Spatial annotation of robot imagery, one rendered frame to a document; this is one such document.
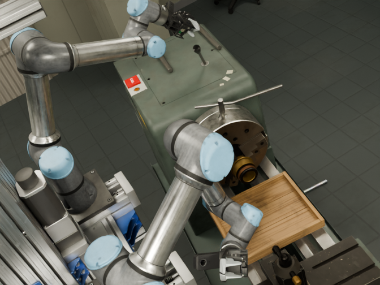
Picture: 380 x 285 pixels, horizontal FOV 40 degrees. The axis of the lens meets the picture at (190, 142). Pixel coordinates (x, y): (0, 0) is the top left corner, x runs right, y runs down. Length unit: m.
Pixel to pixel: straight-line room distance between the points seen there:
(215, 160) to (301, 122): 2.43
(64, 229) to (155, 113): 0.64
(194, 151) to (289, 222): 0.79
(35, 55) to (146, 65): 0.79
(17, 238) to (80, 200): 0.45
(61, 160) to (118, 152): 2.13
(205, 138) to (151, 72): 1.04
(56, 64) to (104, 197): 0.56
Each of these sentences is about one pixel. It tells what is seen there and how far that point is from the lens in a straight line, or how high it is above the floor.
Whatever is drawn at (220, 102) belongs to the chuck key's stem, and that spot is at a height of 1.32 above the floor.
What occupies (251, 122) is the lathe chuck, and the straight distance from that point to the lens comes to 2.02.
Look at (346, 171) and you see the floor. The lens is 3.38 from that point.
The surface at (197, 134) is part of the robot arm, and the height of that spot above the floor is 1.62.
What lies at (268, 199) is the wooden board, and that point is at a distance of 2.13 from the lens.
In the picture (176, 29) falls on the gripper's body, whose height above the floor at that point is 1.50.
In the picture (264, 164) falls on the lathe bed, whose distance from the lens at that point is 2.29.
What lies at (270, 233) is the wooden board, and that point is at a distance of 2.03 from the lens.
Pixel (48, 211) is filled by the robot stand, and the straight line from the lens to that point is 1.66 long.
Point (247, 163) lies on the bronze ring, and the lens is 1.96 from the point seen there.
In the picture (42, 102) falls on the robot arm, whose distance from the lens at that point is 1.90.
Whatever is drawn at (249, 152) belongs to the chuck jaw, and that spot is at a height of 1.11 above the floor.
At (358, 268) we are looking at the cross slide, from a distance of 1.82.
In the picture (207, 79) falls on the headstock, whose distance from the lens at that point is 2.18.
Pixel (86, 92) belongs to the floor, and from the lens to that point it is 4.78.
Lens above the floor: 2.51
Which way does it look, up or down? 41 degrees down
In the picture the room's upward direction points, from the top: 20 degrees counter-clockwise
